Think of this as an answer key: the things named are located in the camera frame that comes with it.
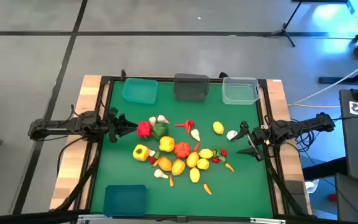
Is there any green bell pepper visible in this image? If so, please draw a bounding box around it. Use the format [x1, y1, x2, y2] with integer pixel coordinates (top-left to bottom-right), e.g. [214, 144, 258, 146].
[152, 123, 170, 141]

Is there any yellow floor cable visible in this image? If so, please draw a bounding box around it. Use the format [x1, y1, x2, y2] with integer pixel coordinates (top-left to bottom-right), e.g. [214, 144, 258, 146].
[287, 103, 341, 110]

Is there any black desk leg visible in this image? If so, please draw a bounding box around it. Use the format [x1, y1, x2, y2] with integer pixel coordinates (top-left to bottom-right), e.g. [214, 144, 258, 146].
[318, 57, 358, 85]

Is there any white floor cable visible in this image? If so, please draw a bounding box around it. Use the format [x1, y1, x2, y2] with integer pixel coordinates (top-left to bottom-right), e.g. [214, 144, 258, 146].
[290, 54, 358, 106]

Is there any green table mat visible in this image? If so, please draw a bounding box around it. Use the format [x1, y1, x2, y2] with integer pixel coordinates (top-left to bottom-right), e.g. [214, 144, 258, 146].
[89, 79, 275, 218]

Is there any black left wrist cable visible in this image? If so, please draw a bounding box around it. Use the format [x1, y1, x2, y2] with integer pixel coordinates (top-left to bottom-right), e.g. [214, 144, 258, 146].
[68, 103, 80, 119]

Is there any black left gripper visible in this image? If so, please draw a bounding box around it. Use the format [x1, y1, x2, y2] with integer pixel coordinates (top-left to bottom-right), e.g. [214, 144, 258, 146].
[99, 107, 139, 144]

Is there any clear plastic bin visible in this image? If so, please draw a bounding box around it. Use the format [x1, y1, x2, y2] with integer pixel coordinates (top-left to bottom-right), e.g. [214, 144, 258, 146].
[221, 77, 260, 106]

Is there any grey translucent plastic bin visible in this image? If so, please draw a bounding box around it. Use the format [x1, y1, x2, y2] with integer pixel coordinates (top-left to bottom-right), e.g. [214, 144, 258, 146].
[173, 73, 210, 103]

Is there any teal translucent plastic bin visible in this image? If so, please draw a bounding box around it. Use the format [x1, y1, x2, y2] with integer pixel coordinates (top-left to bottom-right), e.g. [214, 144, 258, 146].
[122, 77, 159, 105]

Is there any black cable bundle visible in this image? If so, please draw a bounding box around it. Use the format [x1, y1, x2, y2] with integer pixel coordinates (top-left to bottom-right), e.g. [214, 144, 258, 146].
[289, 115, 318, 155]

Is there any red bell pepper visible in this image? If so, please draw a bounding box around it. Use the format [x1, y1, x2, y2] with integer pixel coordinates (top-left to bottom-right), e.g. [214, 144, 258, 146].
[137, 121, 153, 139]

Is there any grey cabinet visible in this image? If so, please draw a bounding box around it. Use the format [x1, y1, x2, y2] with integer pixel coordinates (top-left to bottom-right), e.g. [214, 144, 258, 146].
[334, 172, 358, 223]

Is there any black tripod stand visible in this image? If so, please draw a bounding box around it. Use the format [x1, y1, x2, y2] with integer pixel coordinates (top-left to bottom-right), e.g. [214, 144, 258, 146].
[262, 0, 304, 49]

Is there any silver metal bracket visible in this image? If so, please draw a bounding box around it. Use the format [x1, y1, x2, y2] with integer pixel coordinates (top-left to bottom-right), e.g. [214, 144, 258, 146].
[249, 217, 287, 224]
[77, 213, 119, 224]

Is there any orange fruit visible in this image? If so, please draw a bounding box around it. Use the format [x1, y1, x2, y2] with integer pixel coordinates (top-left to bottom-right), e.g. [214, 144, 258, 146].
[171, 158, 186, 177]
[157, 156, 173, 172]

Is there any dark blue plastic bin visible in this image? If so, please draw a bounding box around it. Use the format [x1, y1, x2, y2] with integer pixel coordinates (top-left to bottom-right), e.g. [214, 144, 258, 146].
[103, 184, 149, 217]

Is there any red-orange ribbed tomato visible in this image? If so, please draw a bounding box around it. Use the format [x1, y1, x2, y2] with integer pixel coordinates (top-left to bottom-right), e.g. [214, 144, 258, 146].
[173, 141, 192, 159]

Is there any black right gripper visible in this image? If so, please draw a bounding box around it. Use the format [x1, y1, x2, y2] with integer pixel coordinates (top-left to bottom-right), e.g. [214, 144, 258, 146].
[229, 120, 273, 162]

